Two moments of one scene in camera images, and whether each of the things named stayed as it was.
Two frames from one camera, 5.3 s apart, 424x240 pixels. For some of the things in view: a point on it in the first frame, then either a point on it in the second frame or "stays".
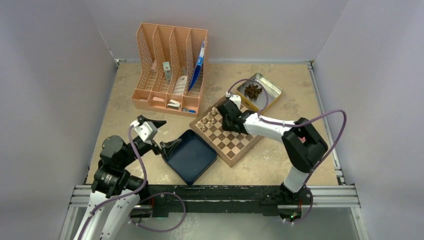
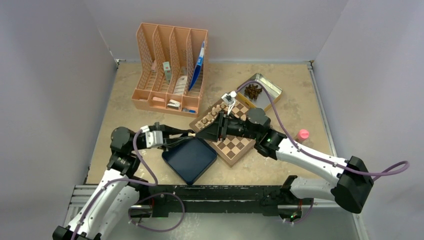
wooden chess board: x=229 y=146 stays
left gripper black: x=167 y=146 to x=167 y=131
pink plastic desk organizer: x=171 y=67 stays
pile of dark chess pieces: x=252 y=91 stays
